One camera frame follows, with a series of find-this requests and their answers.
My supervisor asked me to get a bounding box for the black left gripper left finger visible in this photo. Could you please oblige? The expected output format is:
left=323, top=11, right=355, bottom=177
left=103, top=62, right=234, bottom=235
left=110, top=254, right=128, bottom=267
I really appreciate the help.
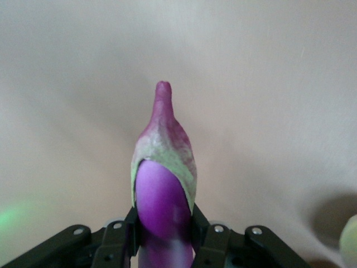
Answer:
left=0, top=207, right=139, bottom=268

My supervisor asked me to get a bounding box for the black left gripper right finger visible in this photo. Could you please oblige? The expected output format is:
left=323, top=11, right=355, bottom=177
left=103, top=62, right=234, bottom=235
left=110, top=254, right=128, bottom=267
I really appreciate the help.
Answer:
left=190, top=203, right=311, bottom=268

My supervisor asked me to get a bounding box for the purple long eggplant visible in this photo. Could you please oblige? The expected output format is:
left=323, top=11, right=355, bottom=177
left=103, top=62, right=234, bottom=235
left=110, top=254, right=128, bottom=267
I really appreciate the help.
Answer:
left=130, top=80, right=199, bottom=268

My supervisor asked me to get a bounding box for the green pink peach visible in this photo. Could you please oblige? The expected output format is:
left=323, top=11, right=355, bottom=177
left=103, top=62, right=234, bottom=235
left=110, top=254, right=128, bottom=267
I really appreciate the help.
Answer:
left=339, top=214, right=357, bottom=268

